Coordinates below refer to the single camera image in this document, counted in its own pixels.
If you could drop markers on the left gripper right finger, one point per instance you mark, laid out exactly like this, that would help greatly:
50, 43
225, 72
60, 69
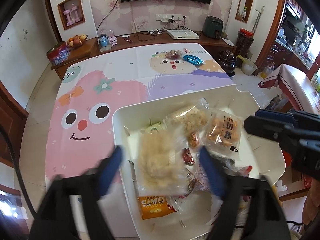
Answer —
249, 210

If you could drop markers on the puffed rice cake packet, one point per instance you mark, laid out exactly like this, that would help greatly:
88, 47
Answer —
191, 118

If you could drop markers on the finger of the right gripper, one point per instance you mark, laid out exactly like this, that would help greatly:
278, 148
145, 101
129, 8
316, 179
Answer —
276, 116
274, 130

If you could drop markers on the wooden door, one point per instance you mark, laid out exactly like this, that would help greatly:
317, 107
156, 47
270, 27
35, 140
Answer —
13, 119

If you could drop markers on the orange puffs tray packet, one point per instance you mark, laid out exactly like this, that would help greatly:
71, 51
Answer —
223, 133

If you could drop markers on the pink dumbbells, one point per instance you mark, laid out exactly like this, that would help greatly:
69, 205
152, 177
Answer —
72, 16

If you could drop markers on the red topped dark stand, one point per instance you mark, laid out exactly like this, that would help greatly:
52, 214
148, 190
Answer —
243, 43

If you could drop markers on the orange oats bar packet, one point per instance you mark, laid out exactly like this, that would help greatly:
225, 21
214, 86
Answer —
154, 207

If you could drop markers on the cartoon printed table mat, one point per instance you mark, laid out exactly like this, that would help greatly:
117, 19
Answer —
80, 131

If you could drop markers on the fruit bowl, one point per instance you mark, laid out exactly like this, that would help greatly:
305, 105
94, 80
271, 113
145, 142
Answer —
76, 41

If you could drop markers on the red round tin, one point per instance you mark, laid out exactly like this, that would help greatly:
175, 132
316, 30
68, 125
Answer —
58, 54

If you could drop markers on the dark green air fryer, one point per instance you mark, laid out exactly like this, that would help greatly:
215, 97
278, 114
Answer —
213, 27

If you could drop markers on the blue foil snack packet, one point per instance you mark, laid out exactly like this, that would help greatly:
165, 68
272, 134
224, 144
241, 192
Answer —
196, 61

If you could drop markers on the pink toy figure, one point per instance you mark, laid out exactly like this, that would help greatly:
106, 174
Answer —
112, 40

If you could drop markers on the white bucket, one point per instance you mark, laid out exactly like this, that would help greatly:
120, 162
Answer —
248, 67

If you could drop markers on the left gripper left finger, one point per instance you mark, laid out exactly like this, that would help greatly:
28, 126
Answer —
55, 220

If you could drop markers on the clear bag rice crackers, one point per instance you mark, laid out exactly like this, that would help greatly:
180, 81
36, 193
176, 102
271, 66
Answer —
159, 165

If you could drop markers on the green yellow snack packet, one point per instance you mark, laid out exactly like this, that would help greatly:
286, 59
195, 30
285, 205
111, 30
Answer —
155, 128

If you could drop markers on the dark ceramic jar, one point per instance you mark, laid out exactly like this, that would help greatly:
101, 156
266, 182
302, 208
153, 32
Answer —
227, 60

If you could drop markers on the white set-top box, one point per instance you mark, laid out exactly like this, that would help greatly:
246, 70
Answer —
183, 35

